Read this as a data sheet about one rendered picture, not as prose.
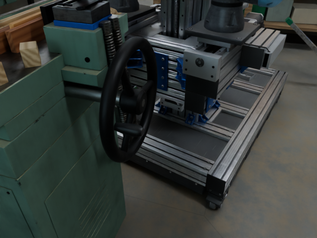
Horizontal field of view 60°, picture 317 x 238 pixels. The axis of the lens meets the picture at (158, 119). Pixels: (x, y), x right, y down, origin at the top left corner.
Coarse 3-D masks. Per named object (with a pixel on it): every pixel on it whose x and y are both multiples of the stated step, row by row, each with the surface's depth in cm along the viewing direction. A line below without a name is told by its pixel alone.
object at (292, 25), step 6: (288, 18) 214; (288, 24) 216; (294, 24) 215; (294, 30) 217; (300, 30) 218; (300, 36) 218; (306, 36) 218; (306, 42) 219; (312, 42) 221; (312, 48) 220
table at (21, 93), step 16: (16, 64) 59; (48, 64) 60; (64, 64) 65; (16, 80) 53; (32, 80) 56; (48, 80) 61; (64, 80) 66; (80, 80) 64; (96, 80) 62; (0, 96) 49; (16, 96) 53; (32, 96) 57; (0, 112) 50; (16, 112) 54
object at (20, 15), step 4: (44, 4) 81; (32, 8) 77; (36, 8) 77; (24, 12) 74; (28, 12) 74; (32, 12) 75; (36, 12) 77; (12, 16) 71; (16, 16) 71; (20, 16) 72; (24, 16) 73; (0, 20) 68; (4, 20) 68; (8, 20) 69; (12, 20) 70; (16, 20) 71; (0, 24) 67; (4, 24) 68; (8, 24) 69
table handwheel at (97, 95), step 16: (128, 48) 54; (144, 48) 62; (112, 64) 51; (112, 80) 50; (128, 80) 57; (80, 96) 66; (96, 96) 65; (112, 96) 50; (128, 96) 61; (144, 96) 63; (112, 112) 51; (128, 112) 63; (144, 112) 75; (112, 128) 52; (144, 128) 74; (112, 144) 54; (128, 144) 64; (112, 160) 59
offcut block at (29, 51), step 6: (24, 42) 58; (30, 42) 58; (36, 42) 59; (24, 48) 56; (30, 48) 56; (36, 48) 56; (24, 54) 56; (30, 54) 56; (36, 54) 57; (24, 60) 57; (30, 60) 57; (36, 60) 57; (30, 66) 58; (36, 66) 58
